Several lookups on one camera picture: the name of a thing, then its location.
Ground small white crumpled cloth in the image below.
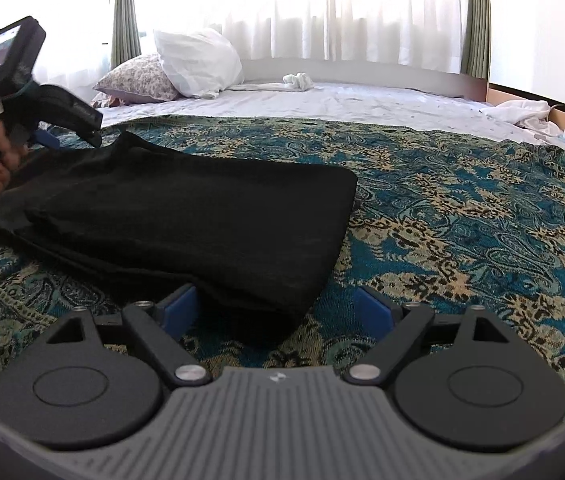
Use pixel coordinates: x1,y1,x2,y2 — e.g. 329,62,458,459
282,72,317,93

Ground white bed sheet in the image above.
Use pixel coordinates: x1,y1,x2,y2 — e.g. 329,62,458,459
90,80,553,146

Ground teal paisley blanket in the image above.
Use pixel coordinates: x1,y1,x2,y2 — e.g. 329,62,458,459
0,114,565,401

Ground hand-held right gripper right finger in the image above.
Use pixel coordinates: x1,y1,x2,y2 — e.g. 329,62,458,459
341,285,511,389

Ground black pants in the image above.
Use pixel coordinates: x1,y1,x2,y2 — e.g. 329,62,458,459
0,129,359,333

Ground wooden bed side rail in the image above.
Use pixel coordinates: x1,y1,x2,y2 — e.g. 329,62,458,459
484,82,565,142

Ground white bunched cloth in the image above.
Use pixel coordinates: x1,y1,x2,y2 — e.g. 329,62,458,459
493,99,564,135

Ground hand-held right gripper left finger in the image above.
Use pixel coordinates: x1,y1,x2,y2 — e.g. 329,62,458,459
45,283,213,389

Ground white sheer curtain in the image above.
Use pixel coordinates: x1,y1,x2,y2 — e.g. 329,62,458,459
132,0,469,75

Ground green curtain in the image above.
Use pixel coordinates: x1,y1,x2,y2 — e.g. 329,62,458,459
459,0,492,81
110,0,142,69

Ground grey bed headboard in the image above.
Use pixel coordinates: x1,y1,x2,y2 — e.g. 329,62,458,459
236,56,488,99

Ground white pillow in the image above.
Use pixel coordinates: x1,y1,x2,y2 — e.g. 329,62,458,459
153,27,244,100

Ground purple floral pillow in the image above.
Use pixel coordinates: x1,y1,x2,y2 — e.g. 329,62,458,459
93,52,182,106

